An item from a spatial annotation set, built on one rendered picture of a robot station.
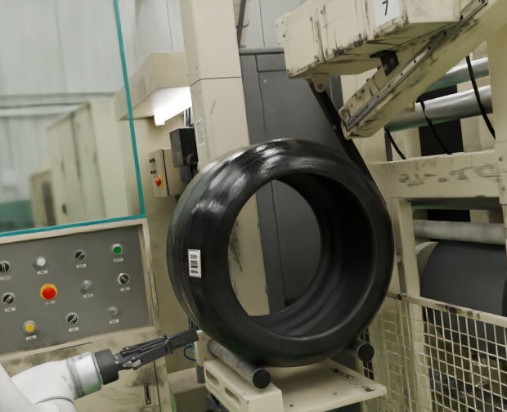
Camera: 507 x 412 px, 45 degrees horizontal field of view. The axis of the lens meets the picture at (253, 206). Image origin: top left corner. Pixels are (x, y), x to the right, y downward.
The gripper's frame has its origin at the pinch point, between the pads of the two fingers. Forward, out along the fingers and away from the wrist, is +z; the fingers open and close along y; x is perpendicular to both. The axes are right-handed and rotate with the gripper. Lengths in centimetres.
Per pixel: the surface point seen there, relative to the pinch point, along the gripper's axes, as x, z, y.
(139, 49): -253, 235, 936
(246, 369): 10.8, 11.7, -5.1
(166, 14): -308, 302, 946
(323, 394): 24.3, 29.4, -4.7
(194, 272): -16.0, 4.5, -9.6
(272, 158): -35.8, 28.9, -11.1
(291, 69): -58, 55, 21
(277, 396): 17.5, 15.8, -10.5
